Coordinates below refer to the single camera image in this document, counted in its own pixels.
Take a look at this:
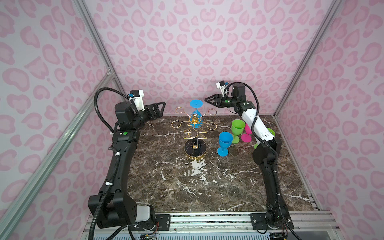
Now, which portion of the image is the aluminium frame left post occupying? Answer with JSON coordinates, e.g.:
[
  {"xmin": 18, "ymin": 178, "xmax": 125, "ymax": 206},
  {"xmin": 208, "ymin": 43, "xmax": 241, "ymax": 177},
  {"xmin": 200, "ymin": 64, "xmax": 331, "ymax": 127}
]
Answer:
[{"xmin": 73, "ymin": 1, "xmax": 126, "ymax": 118}]

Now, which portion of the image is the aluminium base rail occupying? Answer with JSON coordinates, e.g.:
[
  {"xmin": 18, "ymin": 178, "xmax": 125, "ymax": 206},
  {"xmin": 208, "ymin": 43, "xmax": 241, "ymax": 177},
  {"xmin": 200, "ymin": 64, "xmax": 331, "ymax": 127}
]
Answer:
[{"xmin": 80, "ymin": 211, "xmax": 346, "ymax": 240}]

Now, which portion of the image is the aluminium frame post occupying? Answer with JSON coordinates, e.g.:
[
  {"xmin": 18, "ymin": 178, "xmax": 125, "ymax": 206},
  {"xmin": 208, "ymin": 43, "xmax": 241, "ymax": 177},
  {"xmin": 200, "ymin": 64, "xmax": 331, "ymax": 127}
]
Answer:
[
  {"xmin": 273, "ymin": 0, "xmax": 344, "ymax": 119},
  {"xmin": 73, "ymin": 1, "xmax": 126, "ymax": 118}
]

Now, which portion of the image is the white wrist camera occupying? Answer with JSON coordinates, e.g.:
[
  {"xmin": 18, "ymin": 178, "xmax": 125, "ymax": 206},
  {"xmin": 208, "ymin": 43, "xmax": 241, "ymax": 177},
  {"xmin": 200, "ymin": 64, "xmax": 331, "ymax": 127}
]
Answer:
[
  {"xmin": 128, "ymin": 90, "xmax": 145, "ymax": 111},
  {"xmin": 216, "ymin": 81, "xmax": 229, "ymax": 96}
]

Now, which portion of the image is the aluminium frame left diagonal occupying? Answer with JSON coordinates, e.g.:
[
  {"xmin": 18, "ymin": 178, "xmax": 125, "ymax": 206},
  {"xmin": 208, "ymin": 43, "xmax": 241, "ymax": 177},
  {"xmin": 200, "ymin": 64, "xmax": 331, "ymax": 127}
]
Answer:
[{"xmin": 1, "ymin": 72, "xmax": 116, "ymax": 240}]

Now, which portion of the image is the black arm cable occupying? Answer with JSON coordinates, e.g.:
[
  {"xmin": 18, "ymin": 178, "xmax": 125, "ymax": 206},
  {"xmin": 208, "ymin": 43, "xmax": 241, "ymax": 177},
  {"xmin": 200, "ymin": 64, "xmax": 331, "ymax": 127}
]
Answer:
[
  {"xmin": 87, "ymin": 87, "xmax": 133, "ymax": 240},
  {"xmin": 223, "ymin": 81, "xmax": 302, "ymax": 240}
]

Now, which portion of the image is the aluminium frame right post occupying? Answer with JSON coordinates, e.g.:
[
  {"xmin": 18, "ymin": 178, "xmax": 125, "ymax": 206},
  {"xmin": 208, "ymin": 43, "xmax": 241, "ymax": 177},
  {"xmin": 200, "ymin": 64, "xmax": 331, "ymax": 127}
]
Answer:
[{"xmin": 273, "ymin": 0, "xmax": 344, "ymax": 119}]

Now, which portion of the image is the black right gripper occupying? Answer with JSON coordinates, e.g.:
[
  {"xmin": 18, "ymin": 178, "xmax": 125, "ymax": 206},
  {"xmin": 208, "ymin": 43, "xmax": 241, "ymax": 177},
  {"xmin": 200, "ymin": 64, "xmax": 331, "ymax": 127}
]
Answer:
[{"xmin": 205, "ymin": 94, "xmax": 239, "ymax": 109}]

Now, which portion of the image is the blue wine glass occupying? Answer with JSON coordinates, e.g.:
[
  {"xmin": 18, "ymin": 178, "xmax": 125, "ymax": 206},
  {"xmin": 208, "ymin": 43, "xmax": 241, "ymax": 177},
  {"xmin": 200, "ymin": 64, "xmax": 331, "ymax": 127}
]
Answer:
[
  {"xmin": 217, "ymin": 132, "xmax": 233, "ymax": 157},
  {"xmin": 189, "ymin": 99, "xmax": 203, "ymax": 129}
]

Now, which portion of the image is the green wine glass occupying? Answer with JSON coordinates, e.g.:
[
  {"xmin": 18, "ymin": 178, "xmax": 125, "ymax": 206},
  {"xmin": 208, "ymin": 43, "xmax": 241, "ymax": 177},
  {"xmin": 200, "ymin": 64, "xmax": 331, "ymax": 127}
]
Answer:
[
  {"xmin": 231, "ymin": 119, "xmax": 246, "ymax": 144},
  {"xmin": 253, "ymin": 127, "xmax": 276, "ymax": 150}
]

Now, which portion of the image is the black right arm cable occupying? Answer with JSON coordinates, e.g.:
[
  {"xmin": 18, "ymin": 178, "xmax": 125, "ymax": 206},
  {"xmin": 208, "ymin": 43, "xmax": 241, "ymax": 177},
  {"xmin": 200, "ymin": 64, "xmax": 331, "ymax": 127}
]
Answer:
[{"xmin": 223, "ymin": 81, "xmax": 302, "ymax": 240}]

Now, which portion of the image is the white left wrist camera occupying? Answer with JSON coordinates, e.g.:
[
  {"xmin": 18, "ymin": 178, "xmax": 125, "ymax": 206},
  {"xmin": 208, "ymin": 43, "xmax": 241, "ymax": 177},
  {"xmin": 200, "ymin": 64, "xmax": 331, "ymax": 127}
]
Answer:
[{"xmin": 128, "ymin": 90, "xmax": 145, "ymax": 111}]

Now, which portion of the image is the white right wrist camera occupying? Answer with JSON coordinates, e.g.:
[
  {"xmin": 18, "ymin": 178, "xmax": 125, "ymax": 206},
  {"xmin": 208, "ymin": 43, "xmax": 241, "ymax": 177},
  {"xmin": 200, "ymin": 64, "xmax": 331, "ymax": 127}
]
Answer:
[{"xmin": 216, "ymin": 81, "xmax": 229, "ymax": 96}]

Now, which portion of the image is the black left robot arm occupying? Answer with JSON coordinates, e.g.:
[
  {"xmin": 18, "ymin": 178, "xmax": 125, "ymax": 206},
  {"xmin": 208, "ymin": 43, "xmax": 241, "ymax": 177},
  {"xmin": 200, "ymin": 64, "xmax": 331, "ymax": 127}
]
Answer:
[{"xmin": 88, "ymin": 102, "xmax": 166, "ymax": 230}]

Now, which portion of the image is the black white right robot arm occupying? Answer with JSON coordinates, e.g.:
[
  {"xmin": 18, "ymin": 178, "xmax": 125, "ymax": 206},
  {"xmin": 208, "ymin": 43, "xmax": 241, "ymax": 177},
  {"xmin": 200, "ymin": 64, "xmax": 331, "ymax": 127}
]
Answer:
[{"xmin": 205, "ymin": 81, "xmax": 294, "ymax": 231}]

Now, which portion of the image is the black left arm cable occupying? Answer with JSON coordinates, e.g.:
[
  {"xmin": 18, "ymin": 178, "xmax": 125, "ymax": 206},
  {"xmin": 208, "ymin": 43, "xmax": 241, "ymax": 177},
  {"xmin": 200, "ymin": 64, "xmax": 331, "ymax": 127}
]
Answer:
[{"xmin": 87, "ymin": 87, "xmax": 133, "ymax": 240}]

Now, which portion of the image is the magenta wine glass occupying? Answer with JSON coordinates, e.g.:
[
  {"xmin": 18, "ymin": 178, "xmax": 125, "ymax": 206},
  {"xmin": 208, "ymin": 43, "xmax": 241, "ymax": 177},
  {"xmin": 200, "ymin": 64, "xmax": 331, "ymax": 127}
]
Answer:
[{"xmin": 241, "ymin": 124, "xmax": 252, "ymax": 143}]

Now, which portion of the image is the gold wire glass rack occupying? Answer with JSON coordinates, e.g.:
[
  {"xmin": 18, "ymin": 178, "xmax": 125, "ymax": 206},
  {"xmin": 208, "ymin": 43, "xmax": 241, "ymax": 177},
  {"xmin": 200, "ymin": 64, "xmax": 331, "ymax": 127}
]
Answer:
[{"xmin": 171, "ymin": 107, "xmax": 218, "ymax": 159}]

